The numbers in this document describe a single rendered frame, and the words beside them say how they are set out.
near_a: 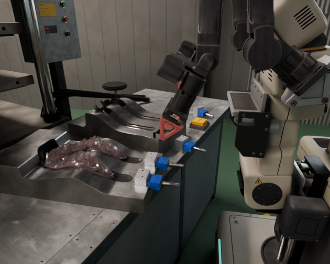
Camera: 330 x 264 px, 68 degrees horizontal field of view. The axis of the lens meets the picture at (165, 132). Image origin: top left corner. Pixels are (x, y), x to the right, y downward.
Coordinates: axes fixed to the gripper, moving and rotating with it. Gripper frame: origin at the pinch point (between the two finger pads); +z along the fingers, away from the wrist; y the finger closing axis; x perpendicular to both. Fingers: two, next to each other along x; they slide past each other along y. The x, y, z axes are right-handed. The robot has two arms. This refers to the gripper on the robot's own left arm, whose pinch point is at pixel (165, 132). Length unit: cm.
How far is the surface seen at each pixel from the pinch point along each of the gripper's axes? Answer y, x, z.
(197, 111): -64, 14, 11
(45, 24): -69, -82, 11
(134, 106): -46, -16, 18
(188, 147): -21.5, 12.9, 12.0
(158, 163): -2.4, 3.6, 12.5
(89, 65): -273, -124, 98
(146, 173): 6.1, 1.1, 12.3
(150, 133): -20.4, -3.4, 13.7
